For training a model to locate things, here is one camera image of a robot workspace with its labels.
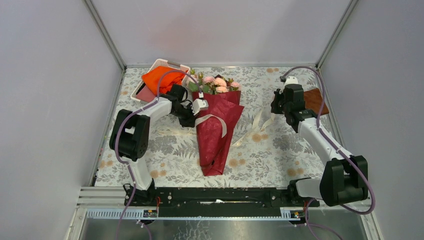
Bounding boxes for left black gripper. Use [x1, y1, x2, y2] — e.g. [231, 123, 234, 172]
[171, 102, 199, 128]

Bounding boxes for pink fake flower bunch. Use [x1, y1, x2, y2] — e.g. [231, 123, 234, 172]
[184, 69, 242, 95]

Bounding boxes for cream printed ribbon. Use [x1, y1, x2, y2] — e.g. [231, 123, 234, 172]
[158, 108, 276, 148]

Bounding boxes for dark red wrapping paper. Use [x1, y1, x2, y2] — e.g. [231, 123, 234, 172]
[195, 91, 244, 177]

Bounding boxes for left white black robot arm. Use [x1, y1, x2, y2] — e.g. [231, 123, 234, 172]
[109, 85, 208, 206]

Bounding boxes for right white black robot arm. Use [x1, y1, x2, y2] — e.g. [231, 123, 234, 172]
[271, 83, 369, 207]

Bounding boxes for brown folded cloth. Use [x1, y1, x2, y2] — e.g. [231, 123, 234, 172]
[303, 88, 323, 115]

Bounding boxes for pink paper sheet in basket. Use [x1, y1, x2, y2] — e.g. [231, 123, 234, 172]
[135, 83, 156, 103]

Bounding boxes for orange folded cloth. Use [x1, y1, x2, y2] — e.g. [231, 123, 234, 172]
[141, 66, 186, 96]

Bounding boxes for white plastic basket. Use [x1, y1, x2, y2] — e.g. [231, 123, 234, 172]
[130, 58, 191, 103]

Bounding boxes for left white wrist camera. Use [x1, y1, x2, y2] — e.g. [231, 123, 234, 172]
[192, 98, 209, 116]

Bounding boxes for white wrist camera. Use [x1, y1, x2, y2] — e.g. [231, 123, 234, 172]
[192, 98, 209, 116]
[279, 76, 299, 94]

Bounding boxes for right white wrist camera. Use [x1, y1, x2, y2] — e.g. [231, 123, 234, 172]
[279, 76, 299, 94]

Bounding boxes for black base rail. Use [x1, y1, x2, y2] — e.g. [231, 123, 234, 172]
[123, 183, 309, 218]

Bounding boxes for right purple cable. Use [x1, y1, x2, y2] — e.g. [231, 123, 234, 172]
[279, 65, 377, 240]

